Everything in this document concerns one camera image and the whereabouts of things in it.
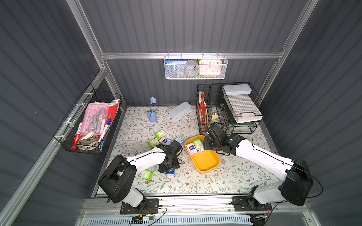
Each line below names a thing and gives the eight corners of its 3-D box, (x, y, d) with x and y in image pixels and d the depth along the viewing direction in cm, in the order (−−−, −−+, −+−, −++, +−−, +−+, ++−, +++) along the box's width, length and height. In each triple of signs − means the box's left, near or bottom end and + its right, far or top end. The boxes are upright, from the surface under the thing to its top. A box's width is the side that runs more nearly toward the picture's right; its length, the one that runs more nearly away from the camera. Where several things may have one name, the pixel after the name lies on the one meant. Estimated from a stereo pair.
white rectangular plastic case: (168, 113, 119) (167, 111, 116) (184, 102, 127) (184, 99, 125) (176, 119, 114) (176, 117, 112) (192, 107, 123) (192, 105, 120)
